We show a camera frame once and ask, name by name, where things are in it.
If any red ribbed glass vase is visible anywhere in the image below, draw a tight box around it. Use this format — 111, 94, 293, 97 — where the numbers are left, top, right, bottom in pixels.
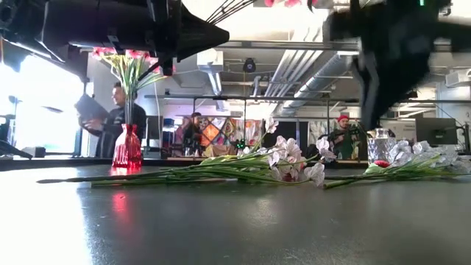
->
112, 123, 144, 169

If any black computer monitor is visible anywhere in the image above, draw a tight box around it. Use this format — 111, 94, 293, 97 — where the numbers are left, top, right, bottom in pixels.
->
415, 117, 459, 146

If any white ventilation box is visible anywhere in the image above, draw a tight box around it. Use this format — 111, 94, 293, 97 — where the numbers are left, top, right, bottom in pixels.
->
196, 49, 224, 74

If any colourful patterned wall hanging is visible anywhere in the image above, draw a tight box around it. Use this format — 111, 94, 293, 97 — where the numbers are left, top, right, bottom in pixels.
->
198, 116, 264, 158

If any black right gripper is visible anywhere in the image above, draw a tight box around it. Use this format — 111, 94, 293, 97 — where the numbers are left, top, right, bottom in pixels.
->
323, 0, 442, 130

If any black aluminium table frame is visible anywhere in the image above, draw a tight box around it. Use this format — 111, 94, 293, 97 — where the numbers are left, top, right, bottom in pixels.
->
0, 156, 471, 172

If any silver ventilation duct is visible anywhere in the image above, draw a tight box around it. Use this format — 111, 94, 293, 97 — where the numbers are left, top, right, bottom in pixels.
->
274, 51, 364, 118

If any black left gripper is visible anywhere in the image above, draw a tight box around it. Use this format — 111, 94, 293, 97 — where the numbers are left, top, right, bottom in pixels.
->
47, 0, 230, 62

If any white wall air unit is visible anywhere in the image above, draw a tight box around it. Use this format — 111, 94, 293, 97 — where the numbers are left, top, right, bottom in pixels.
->
445, 68, 471, 88

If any person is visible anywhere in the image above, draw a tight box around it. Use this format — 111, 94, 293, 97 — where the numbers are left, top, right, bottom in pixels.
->
78, 81, 148, 159
326, 114, 365, 161
181, 111, 205, 158

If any grey overhead rig crossbar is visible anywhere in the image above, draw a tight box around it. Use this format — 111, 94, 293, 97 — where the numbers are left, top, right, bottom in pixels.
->
215, 39, 361, 52

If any pink artificial flower bunch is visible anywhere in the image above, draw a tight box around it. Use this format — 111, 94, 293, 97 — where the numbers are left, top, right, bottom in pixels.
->
205, 0, 319, 25
91, 46, 176, 128

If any black overhead camera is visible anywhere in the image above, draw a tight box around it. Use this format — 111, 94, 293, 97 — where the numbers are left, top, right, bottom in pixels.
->
242, 57, 258, 74

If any black tablet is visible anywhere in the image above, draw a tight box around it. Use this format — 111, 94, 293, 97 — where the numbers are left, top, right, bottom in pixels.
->
74, 93, 110, 124

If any clear faceted glass vase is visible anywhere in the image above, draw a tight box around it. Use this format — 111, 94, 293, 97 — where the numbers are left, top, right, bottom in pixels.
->
366, 127, 397, 166

